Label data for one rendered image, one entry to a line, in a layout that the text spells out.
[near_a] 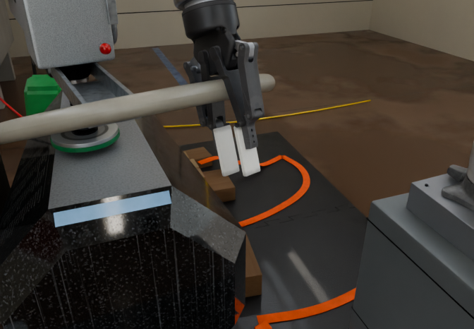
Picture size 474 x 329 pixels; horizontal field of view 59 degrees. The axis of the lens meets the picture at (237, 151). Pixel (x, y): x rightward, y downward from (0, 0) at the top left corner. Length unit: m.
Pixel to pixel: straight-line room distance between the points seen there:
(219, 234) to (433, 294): 0.60
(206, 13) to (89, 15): 0.76
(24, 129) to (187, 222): 0.72
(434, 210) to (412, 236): 0.08
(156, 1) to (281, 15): 2.00
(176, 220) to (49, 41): 0.60
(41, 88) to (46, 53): 1.88
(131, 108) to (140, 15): 5.93
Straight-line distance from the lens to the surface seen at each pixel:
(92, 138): 1.42
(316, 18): 7.41
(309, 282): 2.05
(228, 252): 1.32
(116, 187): 1.23
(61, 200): 1.22
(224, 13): 0.57
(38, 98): 3.15
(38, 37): 1.28
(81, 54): 1.31
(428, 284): 1.10
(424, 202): 1.14
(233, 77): 0.57
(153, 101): 0.53
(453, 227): 1.09
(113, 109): 0.53
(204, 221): 1.27
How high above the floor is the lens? 1.43
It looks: 27 degrees down
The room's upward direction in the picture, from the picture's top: straight up
